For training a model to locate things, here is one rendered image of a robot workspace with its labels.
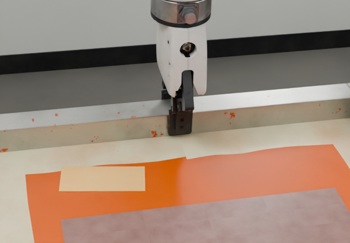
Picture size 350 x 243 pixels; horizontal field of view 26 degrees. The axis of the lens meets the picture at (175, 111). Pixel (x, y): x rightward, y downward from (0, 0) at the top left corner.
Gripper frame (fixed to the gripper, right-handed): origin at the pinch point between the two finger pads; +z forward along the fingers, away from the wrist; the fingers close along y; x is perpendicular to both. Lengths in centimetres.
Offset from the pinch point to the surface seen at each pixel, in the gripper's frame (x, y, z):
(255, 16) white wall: -115, 290, 145
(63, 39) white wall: -4, 289, 150
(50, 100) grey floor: 7, 245, 160
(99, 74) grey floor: -22, 274, 165
